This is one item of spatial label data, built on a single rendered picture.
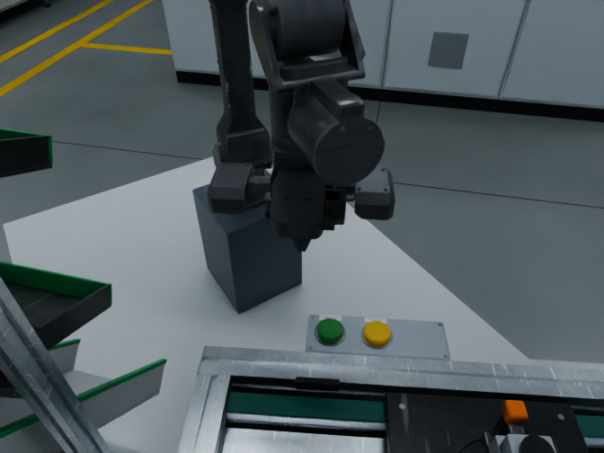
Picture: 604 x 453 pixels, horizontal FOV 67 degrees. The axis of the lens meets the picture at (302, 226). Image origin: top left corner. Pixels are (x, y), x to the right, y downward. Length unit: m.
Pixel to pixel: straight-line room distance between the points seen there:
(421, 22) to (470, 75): 0.49
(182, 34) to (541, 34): 2.42
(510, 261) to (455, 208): 0.42
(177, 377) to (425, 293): 0.48
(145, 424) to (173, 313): 0.21
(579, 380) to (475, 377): 0.14
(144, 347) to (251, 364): 0.24
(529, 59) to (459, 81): 0.44
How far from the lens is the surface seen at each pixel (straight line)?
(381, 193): 0.45
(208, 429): 0.65
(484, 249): 2.38
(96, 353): 0.88
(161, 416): 0.79
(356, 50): 0.39
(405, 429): 0.64
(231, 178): 0.47
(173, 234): 1.05
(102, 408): 0.54
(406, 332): 0.73
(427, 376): 0.69
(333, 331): 0.70
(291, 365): 0.69
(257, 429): 0.70
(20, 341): 0.35
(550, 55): 3.50
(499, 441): 0.57
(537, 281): 2.32
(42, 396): 0.40
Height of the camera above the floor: 1.54
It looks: 41 degrees down
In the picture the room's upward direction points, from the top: straight up
